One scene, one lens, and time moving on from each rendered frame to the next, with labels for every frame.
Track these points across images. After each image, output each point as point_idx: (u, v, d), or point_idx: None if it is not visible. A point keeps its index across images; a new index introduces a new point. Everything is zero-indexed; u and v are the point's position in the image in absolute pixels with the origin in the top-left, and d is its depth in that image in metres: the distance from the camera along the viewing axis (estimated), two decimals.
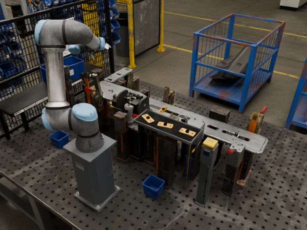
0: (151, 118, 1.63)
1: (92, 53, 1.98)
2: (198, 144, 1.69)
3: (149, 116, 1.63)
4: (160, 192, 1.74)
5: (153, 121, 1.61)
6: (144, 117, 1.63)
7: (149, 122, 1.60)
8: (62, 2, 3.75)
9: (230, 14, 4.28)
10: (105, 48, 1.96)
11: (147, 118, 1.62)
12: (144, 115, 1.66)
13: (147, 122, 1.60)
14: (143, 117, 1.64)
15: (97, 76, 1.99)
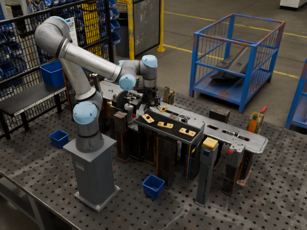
0: (151, 118, 1.63)
1: (142, 107, 1.54)
2: (198, 144, 1.69)
3: (149, 116, 1.63)
4: (160, 192, 1.74)
5: (153, 121, 1.61)
6: (144, 117, 1.63)
7: (149, 122, 1.60)
8: (62, 2, 3.75)
9: (230, 14, 4.28)
10: (160, 106, 1.57)
11: (147, 118, 1.62)
12: (144, 115, 1.66)
13: (147, 122, 1.60)
14: (143, 117, 1.64)
15: (97, 76, 1.99)
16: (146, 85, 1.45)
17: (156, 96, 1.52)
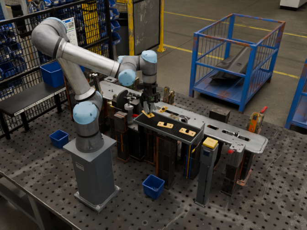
0: (151, 113, 1.61)
1: (145, 103, 1.55)
2: (198, 144, 1.69)
3: (149, 111, 1.61)
4: (160, 192, 1.74)
5: (153, 116, 1.59)
6: (144, 112, 1.61)
7: (149, 117, 1.58)
8: (62, 2, 3.75)
9: (230, 14, 4.28)
10: (156, 106, 1.56)
11: (147, 113, 1.60)
12: (144, 110, 1.64)
13: (147, 117, 1.58)
14: (143, 112, 1.62)
15: (97, 76, 1.99)
16: (146, 81, 1.44)
17: (156, 91, 1.50)
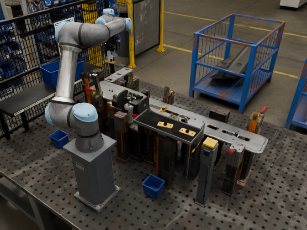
0: (113, 61, 2.08)
1: (108, 52, 2.00)
2: (198, 144, 1.69)
3: (110, 60, 2.08)
4: (160, 192, 1.74)
5: (115, 62, 2.06)
6: (107, 61, 2.07)
7: (113, 63, 2.05)
8: (62, 2, 3.75)
9: (230, 14, 4.28)
10: (116, 53, 2.04)
11: (110, 61, 2.06)
12: (105, 60, 2.09)
13: (111, 63, 2.05)
14: (106, 61, 2.08)
15: (97, 76, 1.99)
16: None
17: (116, 41, 1.99)
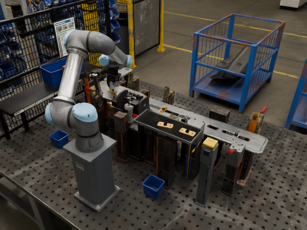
0: (115, 90, 2.22)
1: (111, 83, 2.14)
2: (198, 144, 1.69)
3: (112, 89, 2.21)
4: (160, 192, 1.74)
5: (117, 91, 2.20)
6: (109, 91, 2.21)
7: (114, 92, 2.19)
8: (62, 2, 3.75)
9: (230, 14, 4.28)
10: (118, 84, 2.17)
11: (112, 91, 2.20)
12: (108, 89, 2.23)
13: (113, 93, 2.19)
14: (108, 90, 2.22)
15: (97, 76, 1.99)
16: (111, 66, 2.04)
17: (118, 73, 2.12)
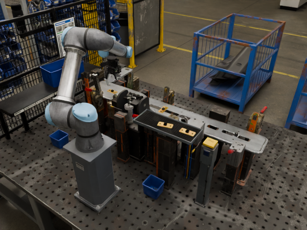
0: (115, 91, 2.22)
1: (109, 75, 2.10)
2: (198, 144, 1.69)
3: (113, 90, 2.22)
4: (160, 192, 1.74)
5: (117, 92, 2.21)
6: (109, 91, 2.21)
7: (115, 93, 2.19)
8: (62, 2, 3.75)
9: (230, 14, 4.28)
10: (119, 74, 2.15)
11: (112, 91, 2.21)
12: (108, 90, 2.23)
13: (113, 93, 2.19)
14: (108, 91, 2.22)
15: (97, 76, 1.99)
16: (111, 58, 2.01)
17: (117, 65, 2.09)
